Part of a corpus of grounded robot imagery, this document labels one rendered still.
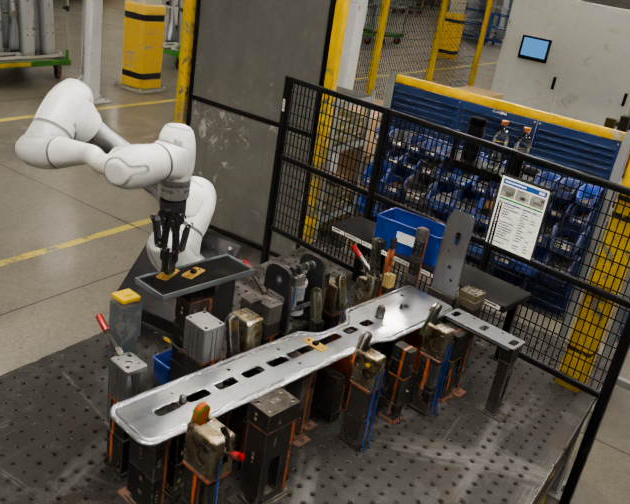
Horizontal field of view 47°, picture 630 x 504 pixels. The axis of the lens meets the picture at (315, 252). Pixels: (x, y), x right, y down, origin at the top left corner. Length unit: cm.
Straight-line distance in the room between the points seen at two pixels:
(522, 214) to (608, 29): 598
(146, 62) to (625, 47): 577
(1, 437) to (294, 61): 302
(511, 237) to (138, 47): 753
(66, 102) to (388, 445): 152
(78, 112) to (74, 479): 113
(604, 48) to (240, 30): 495
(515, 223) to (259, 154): 235
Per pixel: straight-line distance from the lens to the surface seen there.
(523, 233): 296
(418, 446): 250
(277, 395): 201
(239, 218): 512
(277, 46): 470
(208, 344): 214
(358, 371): 228
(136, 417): 194
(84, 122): 249
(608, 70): 879
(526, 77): 903
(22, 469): 227
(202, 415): 182
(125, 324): 216
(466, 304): 279
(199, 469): 186
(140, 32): 985
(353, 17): 671
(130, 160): 189
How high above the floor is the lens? 217
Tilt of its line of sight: 23 degrees down
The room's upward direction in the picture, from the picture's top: 10 degrees clockwise
